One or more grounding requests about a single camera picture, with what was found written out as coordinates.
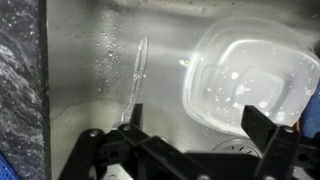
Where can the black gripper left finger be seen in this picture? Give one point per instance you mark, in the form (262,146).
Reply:
(142,157)

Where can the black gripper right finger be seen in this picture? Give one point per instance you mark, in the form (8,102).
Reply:
(283,147)

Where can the metal sink drain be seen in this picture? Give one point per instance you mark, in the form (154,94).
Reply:
(238,145)

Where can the stainless steel sink basin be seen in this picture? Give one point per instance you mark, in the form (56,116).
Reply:
(92,50)

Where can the clear plastic knife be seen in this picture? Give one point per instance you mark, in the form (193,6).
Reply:
(137,78)

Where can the clear plastic container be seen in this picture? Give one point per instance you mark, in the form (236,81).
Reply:
(242,61)

